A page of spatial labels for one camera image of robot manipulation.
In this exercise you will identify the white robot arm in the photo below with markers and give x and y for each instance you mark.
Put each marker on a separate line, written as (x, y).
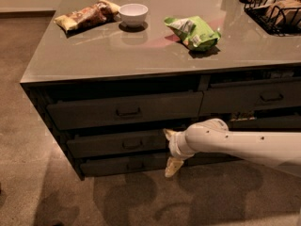
(276, 150)

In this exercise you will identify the drawer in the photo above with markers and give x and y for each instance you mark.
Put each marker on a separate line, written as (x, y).
(209, 158)
(123, 110)
(283, 123)
(125, 164)
(251, 97)
(121, 143)

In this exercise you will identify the grey drawer cabinet island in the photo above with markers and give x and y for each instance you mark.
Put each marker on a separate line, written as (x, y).
(111, 61)

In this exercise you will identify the black wire basket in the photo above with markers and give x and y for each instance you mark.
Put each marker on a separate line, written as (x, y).
(256, 9)

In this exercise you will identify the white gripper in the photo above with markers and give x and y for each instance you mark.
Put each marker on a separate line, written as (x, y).
(174, 146)

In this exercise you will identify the white bowl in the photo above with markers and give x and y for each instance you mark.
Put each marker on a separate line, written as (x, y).
(133, 15)

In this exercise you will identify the brown bag in basket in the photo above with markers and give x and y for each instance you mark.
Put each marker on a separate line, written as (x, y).
(285, 12)

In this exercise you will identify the green chip bag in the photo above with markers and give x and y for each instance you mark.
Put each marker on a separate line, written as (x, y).
(193, 32)

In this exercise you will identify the brown yellow snack bag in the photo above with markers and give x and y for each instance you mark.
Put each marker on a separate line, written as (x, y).
(100, 13)

